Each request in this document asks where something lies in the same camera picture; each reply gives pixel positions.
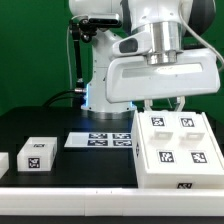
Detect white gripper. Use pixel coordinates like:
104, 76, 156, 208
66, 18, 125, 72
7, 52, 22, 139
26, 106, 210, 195
105, 49, 220, 112

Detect black camera on stand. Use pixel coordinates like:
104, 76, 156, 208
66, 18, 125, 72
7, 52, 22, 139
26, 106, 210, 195
88, 13, 122, 28

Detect black cables at robot base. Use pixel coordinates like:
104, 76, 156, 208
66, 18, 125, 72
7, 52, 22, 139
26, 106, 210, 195
42, 87, 88, 108

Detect white block at left edge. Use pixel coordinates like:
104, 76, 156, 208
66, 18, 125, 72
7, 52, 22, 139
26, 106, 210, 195
0, 152, 9, 179

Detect white cabinet body box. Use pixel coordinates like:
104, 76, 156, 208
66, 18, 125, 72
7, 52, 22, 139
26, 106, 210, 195
131, 111, 224, 189

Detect white front rail fence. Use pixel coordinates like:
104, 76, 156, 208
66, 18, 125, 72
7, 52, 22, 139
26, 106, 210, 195
0, 188, 224, 216

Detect small white box with marker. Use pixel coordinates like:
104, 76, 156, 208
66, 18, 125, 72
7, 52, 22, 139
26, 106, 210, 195
17, 137, 57, 172

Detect white cabinet door panel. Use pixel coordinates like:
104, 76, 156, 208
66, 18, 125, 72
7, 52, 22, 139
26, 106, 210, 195
132, 112, 183, 176
177, 112, 224, 174

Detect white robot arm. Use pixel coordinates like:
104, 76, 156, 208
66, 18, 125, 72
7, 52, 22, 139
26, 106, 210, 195
69, 0, 223, 119

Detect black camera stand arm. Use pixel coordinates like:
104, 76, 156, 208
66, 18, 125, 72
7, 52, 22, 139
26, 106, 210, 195
69, 19, 96, 88

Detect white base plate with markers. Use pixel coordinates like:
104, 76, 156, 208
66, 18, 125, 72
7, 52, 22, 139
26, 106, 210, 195
65, 132, 132, 148

